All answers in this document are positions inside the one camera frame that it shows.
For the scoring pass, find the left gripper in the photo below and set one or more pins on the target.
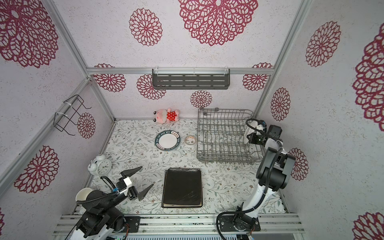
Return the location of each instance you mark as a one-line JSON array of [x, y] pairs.
[[133, 194]]

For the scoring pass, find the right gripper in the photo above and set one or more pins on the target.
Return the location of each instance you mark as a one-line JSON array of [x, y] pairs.
[[253, 137]]

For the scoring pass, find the round white plate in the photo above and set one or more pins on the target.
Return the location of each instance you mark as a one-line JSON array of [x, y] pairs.
[[248, 131], [167, 140]]

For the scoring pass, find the black square plate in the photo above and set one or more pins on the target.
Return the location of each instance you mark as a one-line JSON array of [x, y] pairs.
[[164, 205], [183, 186]]

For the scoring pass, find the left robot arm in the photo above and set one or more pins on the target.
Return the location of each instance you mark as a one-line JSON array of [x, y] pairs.
[[102, 217]]

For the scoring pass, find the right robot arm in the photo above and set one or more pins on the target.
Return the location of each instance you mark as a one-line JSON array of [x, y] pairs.
[[275, 168]]

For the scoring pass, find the white alarm clock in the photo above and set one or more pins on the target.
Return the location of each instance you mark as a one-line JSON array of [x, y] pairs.
[[100, 166]]

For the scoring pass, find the white cup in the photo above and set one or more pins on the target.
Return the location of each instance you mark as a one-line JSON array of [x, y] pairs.
[[83, 194]]

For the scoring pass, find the tape roll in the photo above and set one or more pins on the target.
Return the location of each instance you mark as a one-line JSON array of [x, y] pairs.
[[190, 140]]

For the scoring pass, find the pink plush toy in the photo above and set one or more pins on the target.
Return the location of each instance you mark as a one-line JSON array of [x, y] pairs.
[[166, 116]]

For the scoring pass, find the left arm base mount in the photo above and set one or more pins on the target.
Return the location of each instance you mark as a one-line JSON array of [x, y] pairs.
[[131, 224]]

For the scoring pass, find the grey wire dish rack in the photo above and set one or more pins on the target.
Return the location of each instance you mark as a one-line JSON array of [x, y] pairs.
[[220, 137]]

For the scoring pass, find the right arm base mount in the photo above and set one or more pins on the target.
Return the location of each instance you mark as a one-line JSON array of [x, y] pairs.
[[238, 223]]

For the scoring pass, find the black wire wall rack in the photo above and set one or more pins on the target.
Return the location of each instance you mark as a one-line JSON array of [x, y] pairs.
[[65, 117]]

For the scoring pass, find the grey wall shelf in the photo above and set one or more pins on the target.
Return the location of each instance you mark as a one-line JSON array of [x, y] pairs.
[[191, 81]]

